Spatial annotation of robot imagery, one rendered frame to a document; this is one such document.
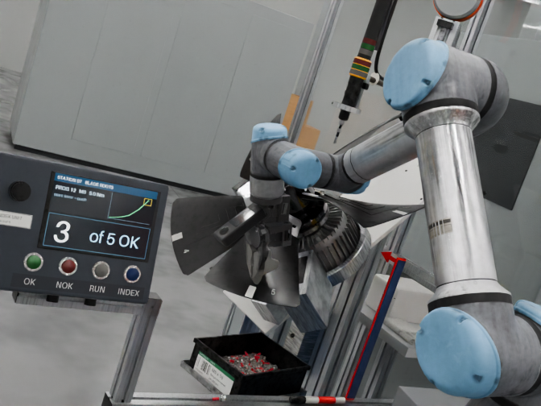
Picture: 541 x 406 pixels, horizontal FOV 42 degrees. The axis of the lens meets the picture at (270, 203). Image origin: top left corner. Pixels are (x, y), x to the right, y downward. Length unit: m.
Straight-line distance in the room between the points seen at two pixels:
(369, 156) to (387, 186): 0.70
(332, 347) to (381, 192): 0.48
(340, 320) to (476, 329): 1.17
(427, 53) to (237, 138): 6.46
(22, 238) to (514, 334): 0.69
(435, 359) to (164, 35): 6.33
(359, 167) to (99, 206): 0.56
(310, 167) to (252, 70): 6.07
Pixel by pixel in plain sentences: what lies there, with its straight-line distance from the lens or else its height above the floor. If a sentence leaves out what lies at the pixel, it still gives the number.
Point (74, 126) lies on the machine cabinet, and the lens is 7.12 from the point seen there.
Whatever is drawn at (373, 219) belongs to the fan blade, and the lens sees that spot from 1.56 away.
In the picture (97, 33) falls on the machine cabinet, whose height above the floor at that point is 1.28.
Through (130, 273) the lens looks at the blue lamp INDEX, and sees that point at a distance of 1.09.
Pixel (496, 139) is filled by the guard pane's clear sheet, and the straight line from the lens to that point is 2.34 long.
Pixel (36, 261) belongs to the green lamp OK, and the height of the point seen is 1.12.
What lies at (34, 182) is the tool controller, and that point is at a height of 1.22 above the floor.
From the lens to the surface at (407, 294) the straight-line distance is 2.23.
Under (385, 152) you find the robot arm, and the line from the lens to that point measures 1.36.
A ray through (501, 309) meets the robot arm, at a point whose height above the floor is 1.27.
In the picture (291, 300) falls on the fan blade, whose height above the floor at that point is 1.00.
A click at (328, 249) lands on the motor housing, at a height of 1.09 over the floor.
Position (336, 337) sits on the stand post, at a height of 0.80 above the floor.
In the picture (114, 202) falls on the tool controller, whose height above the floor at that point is 1.22.
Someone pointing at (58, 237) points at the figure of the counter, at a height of 1.15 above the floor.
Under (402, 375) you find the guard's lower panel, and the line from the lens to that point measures 2.47.
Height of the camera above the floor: 1.48
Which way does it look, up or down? 10 degrees down
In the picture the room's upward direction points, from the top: 18 degrees clockwise
